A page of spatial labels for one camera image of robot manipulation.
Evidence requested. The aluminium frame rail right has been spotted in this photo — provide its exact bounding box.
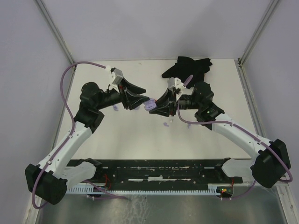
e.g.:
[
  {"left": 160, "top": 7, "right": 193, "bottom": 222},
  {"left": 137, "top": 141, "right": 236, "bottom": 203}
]
[{"left": 237, "top": 0, "right": 281, "bottom": 68}]

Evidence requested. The purple charging case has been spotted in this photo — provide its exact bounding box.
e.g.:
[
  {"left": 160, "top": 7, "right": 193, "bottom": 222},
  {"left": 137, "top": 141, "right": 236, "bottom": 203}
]
[{"left": 143, "top": 98, "right": 157, "bottom": 112}]

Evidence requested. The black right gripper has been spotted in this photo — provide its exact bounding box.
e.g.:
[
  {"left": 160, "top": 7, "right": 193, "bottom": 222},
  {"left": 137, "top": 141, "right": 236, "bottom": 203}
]
[{"left": 149, "top": 87, "right": 201, "bottom": 117}]

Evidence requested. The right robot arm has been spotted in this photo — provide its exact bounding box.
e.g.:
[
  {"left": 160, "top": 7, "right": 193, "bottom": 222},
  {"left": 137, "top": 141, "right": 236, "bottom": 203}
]
[{"left": 149, "top": 82, "right": 293, "bottom": 188}]

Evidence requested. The black cloth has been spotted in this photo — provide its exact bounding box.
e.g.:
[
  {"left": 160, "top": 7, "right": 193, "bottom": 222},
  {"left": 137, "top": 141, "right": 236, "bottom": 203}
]
[{"left": 161, "top": 56, "right": 213, "bottom": 89}]

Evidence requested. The aluminium frame rail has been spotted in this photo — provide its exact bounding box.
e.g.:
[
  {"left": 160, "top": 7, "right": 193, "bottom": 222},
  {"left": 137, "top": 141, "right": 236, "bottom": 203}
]
[
  {"left": 35, "top": 0, "right": 78, "bottom": 68},
  {"left": 237, "top": 0, "right": 281, "bottom": 68}
]

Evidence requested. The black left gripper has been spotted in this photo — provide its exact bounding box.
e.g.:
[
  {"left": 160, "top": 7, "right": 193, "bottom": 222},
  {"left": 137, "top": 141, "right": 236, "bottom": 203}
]
[{"left": 95, "top": 77, "right": 150, "bottom": 110}]

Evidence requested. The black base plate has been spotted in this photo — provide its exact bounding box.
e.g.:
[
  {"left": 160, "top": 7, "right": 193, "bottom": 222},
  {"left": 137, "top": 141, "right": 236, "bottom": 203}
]
[{"left": 89, "top": 159, "right": 243, "bottom": 191}]

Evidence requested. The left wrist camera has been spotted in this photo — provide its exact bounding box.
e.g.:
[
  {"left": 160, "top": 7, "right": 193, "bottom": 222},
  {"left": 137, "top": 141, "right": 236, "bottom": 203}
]
[{"left": 105, "top": 66, "right": 124, "bottom": 91}]

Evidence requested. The blue-white cable duct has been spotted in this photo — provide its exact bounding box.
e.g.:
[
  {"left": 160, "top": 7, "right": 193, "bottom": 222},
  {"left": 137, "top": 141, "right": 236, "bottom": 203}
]
[{"left": 65, "top": 183, "right": 234, "bottom": 195}]

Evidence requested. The aluminium frame rail left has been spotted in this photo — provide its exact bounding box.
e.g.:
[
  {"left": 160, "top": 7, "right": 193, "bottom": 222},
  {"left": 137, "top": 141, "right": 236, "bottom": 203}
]
[{"left": 35, "top": 0, "right": 78, "bottom": 68}]

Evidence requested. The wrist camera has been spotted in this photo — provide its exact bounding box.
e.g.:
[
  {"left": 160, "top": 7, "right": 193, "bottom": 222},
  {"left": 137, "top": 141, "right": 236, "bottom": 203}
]
[
  {"left": 167, "top": 77, "right": 186, "bottom": 94},
  {"left": 105, "top": 66, "right": 124, "bottom": 91}
]

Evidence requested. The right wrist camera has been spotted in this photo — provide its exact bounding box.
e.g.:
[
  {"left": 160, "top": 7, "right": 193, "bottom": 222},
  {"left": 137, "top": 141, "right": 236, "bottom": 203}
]
[{"left": 167, "top": 77, "right": 186, "bottom": 94}]

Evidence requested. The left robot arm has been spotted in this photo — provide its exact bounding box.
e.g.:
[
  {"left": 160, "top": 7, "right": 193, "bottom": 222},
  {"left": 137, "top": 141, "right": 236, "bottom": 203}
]
[{"left": 25, "top": 77, "right": 149, "bottom": 209}]

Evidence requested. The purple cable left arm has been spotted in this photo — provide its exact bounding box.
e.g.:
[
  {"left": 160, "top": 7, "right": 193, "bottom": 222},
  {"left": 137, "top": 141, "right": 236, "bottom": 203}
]
[{"left": 31, "top": 61, "right": 128, "bottom": 210}]

